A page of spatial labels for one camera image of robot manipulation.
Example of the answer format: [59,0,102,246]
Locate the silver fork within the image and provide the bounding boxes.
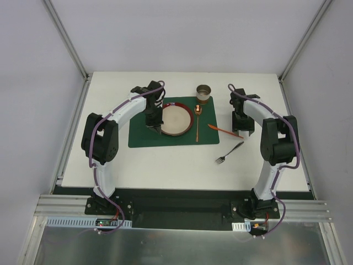
[215,141,244,165]

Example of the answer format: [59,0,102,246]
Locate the aluminium frame post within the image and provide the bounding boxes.
[41,0,93,82]
[277,0,334,83]

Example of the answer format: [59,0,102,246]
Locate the green placemat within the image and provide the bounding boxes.
[128,97,220,148]

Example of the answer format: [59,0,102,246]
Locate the red rimmed beige plate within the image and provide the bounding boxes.
[161,102,194,136]

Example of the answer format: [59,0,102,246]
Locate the white cable duct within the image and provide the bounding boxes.
[232,221,252,232]
[46,217,132,229]

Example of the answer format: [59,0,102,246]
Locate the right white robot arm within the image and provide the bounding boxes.
[228,84,300,220]

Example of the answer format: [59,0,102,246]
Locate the left white cable duct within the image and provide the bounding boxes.
[46,217,132,229]

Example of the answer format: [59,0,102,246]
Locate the left aluminium frame post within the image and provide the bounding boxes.
[41,0,93,82]

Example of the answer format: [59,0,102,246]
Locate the right white cable duct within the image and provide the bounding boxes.
[232,221,252,232]

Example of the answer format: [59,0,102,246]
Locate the steel cup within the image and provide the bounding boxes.
[196,84,211,104]

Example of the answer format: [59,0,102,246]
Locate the right aluminium frame post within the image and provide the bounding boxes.
[277,0,334,83]

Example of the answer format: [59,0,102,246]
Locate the orange knife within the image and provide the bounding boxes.
[207,124,244,139]

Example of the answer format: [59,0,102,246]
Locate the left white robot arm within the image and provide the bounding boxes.
[81,81,165,215]

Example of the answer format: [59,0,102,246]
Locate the aluminium front rail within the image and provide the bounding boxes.
[34,194,333,222]

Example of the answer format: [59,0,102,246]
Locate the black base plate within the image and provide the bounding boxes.
[84,188,280,231]

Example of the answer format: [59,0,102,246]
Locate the copper spoon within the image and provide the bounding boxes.
[194,104,202,142]

